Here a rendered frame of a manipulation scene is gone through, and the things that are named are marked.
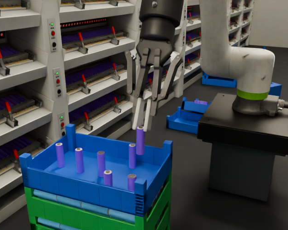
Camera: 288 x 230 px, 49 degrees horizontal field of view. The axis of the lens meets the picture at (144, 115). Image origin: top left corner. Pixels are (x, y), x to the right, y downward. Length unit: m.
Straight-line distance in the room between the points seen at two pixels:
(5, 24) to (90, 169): 0.59
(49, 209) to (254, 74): 0.89
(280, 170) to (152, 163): 0.98
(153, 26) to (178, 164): 1.05
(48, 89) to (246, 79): 0.78
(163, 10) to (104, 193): 0.40
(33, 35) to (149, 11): 0.70
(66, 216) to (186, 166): 0.95
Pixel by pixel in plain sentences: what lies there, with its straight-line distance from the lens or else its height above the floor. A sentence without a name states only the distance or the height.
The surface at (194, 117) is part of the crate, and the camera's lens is 2.16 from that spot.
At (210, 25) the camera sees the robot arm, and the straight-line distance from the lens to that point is 1.25.
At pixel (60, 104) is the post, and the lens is 1.38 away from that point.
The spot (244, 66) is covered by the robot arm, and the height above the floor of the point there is 0.55.
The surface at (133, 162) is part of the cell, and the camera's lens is 0.81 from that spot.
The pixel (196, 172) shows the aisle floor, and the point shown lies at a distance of 1.59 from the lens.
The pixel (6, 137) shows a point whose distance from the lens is 1.22.
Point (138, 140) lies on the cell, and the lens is 0.69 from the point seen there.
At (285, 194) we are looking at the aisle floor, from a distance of 1.54.
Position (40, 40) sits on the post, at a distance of 1.29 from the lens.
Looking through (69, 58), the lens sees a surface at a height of 0.55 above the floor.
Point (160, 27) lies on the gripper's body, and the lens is 0.69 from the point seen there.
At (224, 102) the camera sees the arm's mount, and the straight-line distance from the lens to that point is 1.45.
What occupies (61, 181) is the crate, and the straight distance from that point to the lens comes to 0.73.
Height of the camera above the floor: 0.83
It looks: 22 degrees down
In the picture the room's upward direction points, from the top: straight up
